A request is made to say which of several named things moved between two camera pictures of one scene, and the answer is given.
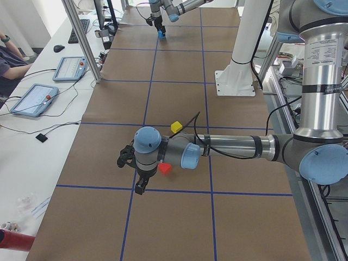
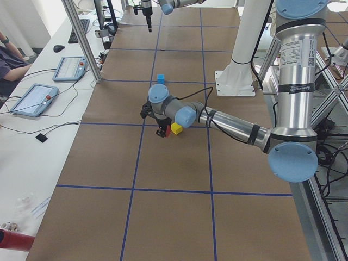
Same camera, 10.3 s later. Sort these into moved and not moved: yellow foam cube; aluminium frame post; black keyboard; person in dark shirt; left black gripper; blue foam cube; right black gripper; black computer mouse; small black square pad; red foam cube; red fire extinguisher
Moved: right black gripper; red foam cube; left black gripper; blue foam cube
Not moved: person in dark shirt; small black square pad; red fire extinguisher; black computer mouse; black keyboard; aluminium frame post; yellow foam cube
